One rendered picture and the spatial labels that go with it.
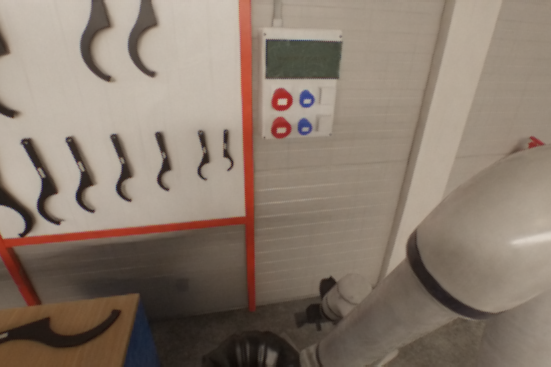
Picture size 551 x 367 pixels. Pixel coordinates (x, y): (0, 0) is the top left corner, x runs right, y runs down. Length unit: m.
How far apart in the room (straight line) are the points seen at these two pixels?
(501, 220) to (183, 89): 1.42
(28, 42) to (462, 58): 2.17
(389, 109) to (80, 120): 1.68
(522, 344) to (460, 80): 1.71
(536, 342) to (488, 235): 0.22
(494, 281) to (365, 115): 1.58
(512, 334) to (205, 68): 1.42
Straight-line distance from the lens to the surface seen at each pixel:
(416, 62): 1.93
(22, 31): 1.70
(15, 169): 1.91
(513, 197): 0.30
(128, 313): 1.32
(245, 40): 1.51
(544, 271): 0.32
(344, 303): 0.82
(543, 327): 0.48
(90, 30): 1.55
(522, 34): 2.43
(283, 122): 1.42
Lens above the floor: 1.89
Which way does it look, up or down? 27 degrees down
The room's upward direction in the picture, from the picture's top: 1 degrees clockwise
